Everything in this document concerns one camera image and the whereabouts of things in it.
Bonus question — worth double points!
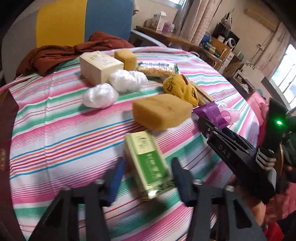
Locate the wooden desk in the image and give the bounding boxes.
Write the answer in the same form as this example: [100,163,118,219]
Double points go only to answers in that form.
[135,26,224,64]

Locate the cream cardboard box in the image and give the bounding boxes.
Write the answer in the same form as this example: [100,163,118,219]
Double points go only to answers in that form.
[79,51,124,86]

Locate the grey yellow blue chair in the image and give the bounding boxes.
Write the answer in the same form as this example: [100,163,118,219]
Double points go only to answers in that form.
[1,1,163,83]

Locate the striped tablecloth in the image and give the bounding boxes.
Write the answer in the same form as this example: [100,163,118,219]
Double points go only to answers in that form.
[4,47,259,240]

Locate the dark red cloth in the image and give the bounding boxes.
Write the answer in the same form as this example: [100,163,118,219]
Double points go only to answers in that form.
[16,32,134,77]

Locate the white plastic bag ball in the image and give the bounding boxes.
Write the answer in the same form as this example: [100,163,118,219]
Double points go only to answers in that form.
[82,83,119,109]

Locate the small yellow sponge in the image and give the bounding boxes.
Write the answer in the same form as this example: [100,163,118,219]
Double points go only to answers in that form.
[114,49,137,71]

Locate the purple snack pouch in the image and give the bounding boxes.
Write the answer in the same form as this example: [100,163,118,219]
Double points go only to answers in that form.
[193,101,229,136]

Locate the yellow knit sock bundle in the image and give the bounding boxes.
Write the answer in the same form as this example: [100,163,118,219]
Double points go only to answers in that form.
[163,74,199,108]

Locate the large yellow sponge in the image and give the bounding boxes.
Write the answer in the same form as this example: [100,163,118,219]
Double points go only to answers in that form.
[132,94,193,130]

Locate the patterned curtain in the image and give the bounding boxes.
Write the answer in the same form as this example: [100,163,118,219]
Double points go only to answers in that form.
[173,0,221,45]

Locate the green tea box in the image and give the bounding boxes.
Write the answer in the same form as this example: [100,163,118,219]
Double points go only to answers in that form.
[124,131,175,201]

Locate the person right hand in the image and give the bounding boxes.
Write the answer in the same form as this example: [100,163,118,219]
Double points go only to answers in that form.
[227,174,266,226]

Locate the white carton on desk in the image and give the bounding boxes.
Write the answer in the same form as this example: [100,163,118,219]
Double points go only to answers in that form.
[151,11,167,31]

